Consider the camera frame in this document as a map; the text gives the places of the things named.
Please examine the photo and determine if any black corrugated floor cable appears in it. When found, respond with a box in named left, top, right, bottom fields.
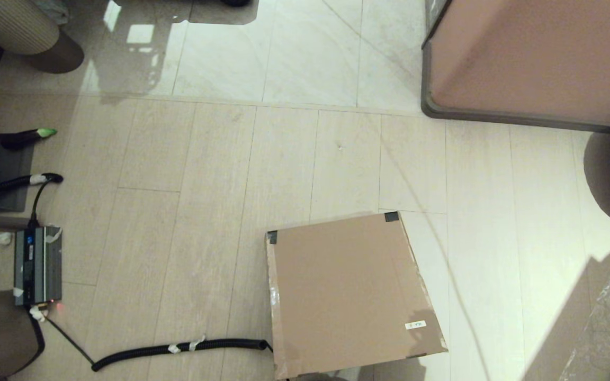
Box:
left=46, top=316, right=275, bottom=372

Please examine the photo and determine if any pink cabinet with grey frame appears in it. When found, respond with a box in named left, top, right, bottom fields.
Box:
left=421, top=0, right=610, bottom=134

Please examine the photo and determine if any beige ribbed round pouf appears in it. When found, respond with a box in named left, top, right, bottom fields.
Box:
left=0, top=0, right=85, bottom=74

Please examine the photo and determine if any black object with green tip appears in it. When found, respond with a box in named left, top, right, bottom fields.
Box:
left=1, top=127, right=58, bottom=150

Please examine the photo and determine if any brown cardboard shoe box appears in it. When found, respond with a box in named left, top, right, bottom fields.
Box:
left=265, top=211, right=449, bottom=380

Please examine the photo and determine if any grey power adapter box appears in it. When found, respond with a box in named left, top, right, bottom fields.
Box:
left=14, top=226, right=63, bottom=307

